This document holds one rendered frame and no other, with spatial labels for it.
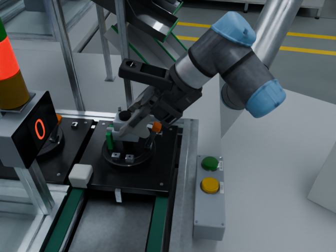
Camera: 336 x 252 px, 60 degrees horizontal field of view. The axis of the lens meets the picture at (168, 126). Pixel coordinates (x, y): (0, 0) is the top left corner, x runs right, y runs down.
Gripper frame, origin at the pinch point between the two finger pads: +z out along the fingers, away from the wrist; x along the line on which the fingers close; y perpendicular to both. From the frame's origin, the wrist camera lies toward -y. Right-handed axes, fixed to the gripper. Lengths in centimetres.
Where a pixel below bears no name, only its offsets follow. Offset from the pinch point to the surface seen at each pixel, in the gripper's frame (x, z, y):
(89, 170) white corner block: -9.3, 11.1, 0.2
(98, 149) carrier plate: -0.3, 13.0, 0.7
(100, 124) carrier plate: 9.7, 14.5, -1.0
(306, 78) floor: 212, -1, 165
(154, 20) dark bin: 28.7, -13.0, -6.5
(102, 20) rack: 52, 9, -18
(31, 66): 59, 55, -31
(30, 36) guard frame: 86, 62, -42
